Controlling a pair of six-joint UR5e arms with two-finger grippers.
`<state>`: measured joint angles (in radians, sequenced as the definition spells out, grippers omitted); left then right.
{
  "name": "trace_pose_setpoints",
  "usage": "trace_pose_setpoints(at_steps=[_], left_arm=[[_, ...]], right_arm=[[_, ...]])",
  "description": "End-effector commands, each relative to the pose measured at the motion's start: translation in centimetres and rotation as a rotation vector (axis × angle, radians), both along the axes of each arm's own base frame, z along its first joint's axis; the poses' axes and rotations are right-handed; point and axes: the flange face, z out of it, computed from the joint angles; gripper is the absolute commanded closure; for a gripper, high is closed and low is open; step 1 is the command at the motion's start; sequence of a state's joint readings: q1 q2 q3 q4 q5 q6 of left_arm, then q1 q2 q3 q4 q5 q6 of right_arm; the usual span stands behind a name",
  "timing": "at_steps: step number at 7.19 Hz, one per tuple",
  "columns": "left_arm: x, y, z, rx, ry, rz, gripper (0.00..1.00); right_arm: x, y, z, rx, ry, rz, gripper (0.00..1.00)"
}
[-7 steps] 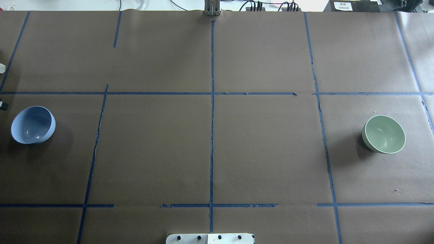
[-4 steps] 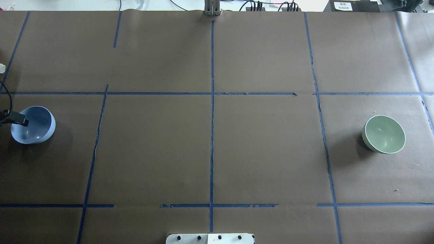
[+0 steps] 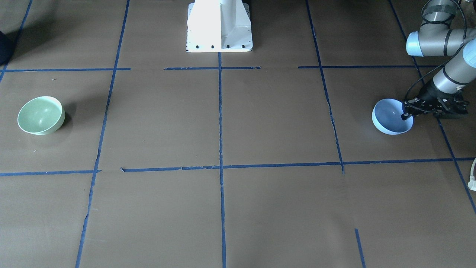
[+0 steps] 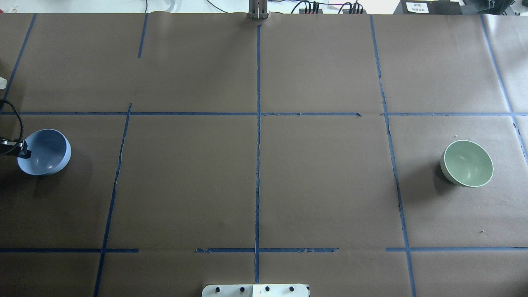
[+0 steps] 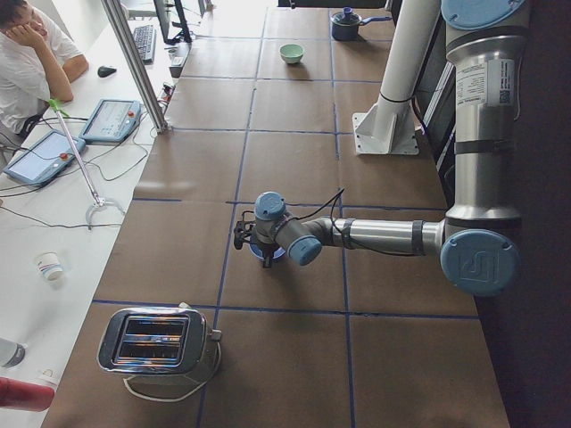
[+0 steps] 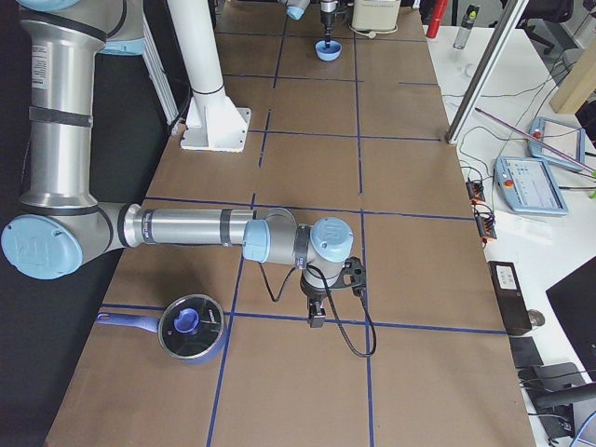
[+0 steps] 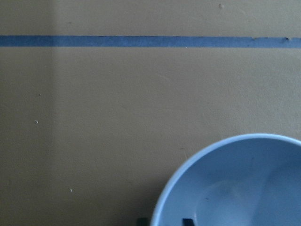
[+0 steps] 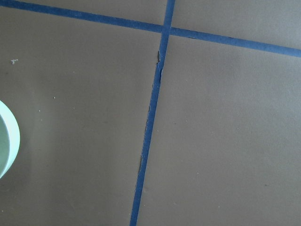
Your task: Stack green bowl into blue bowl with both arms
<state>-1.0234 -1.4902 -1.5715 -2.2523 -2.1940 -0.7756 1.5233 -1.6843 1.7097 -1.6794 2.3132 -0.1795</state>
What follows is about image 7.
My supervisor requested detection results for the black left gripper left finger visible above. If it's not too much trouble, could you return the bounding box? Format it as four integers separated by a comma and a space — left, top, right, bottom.
137, 218, 148, 226

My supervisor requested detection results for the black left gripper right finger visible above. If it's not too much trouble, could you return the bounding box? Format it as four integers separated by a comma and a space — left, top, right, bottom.
182, 218, 194, 226

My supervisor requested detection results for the blue bowl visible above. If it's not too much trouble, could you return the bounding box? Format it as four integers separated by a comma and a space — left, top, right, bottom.
150, 134, 301, 226

